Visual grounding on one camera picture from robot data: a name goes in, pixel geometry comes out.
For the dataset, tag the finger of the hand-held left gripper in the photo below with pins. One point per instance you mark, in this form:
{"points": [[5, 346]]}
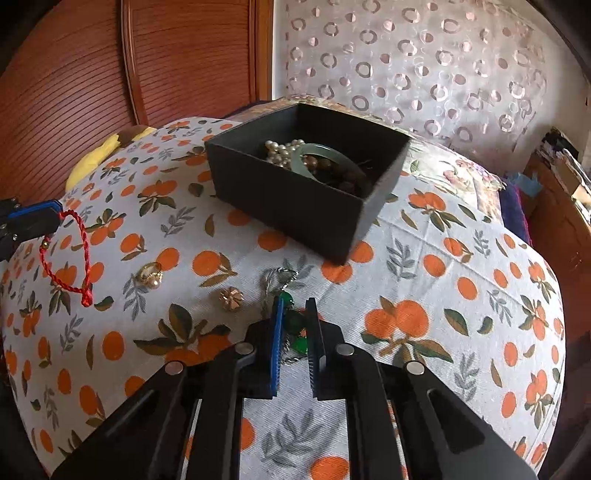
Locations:
{"points": [[37, 208], [27, 228]]}

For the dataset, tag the stack of folded clothes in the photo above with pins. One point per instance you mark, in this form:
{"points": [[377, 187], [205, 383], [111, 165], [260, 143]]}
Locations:
{"points": [[556, 145]]}

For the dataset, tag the black box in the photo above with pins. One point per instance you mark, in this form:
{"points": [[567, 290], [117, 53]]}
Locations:
{"points": [[295, 212]]}

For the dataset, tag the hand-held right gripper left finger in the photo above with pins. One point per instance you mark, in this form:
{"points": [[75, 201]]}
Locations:
{"points": [[277, 344]]}

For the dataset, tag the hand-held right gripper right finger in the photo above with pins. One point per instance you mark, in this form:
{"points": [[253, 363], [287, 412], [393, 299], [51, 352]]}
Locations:
{"points": [[314, 350]]}

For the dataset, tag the gold flower charm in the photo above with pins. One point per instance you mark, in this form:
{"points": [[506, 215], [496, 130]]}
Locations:
{"points": [[230, 298]]}

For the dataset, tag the blue cloth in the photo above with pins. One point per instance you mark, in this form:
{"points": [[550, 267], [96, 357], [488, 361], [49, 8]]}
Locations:
{"points": [[526, 183]]}

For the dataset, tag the pale green jade bangle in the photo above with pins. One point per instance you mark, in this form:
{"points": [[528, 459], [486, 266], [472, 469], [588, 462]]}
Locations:
{"points": [[295, 162]]}

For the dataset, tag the yellow striped cloth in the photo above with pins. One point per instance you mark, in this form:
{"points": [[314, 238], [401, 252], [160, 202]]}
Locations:
{"points": [[101, 154]]}

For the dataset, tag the brown wooden wardrobe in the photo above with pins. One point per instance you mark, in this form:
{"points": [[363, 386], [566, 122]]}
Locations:
{"points": [[184, 55]]}

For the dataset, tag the brown cardboard box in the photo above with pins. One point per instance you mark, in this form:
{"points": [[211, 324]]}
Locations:
{"points": [[570, 177]]}

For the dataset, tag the dark blue blanket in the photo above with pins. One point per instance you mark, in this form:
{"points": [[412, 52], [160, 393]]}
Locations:
{"points": [[512, 212]]}

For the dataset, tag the brown wooden cabinet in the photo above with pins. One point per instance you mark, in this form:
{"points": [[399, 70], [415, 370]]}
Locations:
{"points": [[563, 230]]}

